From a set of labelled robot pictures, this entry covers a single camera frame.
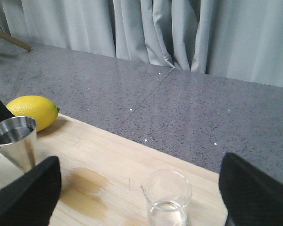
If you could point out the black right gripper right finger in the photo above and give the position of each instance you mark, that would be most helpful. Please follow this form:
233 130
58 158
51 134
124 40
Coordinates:
251 197

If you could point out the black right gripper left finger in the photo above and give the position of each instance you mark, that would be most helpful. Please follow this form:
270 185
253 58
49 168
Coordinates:
31 199

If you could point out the steel double jigger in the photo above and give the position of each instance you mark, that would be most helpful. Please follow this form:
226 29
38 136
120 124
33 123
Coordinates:
17 141

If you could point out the clear glass beaker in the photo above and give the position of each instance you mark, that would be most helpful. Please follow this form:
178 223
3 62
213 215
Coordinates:
168 194

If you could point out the yellow lemon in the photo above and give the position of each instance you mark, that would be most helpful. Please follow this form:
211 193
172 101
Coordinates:
43 110

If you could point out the light wooden cutting board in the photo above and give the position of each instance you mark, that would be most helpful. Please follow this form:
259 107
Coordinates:
102 175

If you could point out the wooden stick leg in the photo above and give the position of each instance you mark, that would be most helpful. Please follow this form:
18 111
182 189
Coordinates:
15 41

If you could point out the grey curtain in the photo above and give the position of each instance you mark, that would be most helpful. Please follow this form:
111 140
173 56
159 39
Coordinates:
239 39

